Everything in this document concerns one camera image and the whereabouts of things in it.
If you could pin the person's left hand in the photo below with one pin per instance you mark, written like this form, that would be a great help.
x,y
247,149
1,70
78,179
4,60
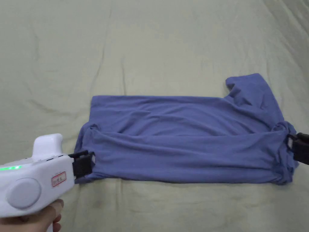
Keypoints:
x,y
31,223

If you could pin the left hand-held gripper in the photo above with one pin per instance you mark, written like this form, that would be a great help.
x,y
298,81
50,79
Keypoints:
x,y
36,174

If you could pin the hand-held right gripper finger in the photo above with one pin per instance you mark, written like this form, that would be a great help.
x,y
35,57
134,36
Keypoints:
x,y
301,147

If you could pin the pale green bed sheet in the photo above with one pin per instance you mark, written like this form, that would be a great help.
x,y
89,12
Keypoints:
x,y
154,43

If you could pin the blue shirt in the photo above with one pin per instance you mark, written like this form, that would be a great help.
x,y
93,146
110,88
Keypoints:
x,y
183,135

